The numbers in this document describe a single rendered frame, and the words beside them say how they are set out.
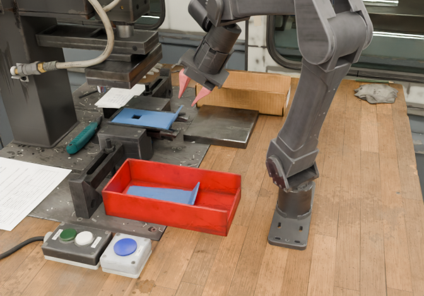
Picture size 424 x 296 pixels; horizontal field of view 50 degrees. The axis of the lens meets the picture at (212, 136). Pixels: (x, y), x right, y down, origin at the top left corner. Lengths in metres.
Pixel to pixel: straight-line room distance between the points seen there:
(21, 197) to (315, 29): 0.69
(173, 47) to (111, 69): 0.74
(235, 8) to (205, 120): 0.43
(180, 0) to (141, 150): 0.75
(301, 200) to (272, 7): 0.35
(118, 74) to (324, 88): 0.42
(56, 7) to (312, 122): 0.56
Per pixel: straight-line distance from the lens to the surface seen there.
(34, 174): 1.10
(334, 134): 1.18
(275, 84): 1.33
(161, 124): 1.03
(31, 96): 1.14
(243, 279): 0.79
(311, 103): 0.74
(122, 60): 0.98
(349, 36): 0.68
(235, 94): 1.24
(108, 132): 1.03
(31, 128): 1.19
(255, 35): 1.53
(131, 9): 0.94
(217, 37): 0.89
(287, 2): 0.73
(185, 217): 0.85
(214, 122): 1.17
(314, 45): 0.67
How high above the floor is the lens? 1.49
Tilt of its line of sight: 31 degrees down
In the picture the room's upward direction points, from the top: 2 degrees counter-clockwise
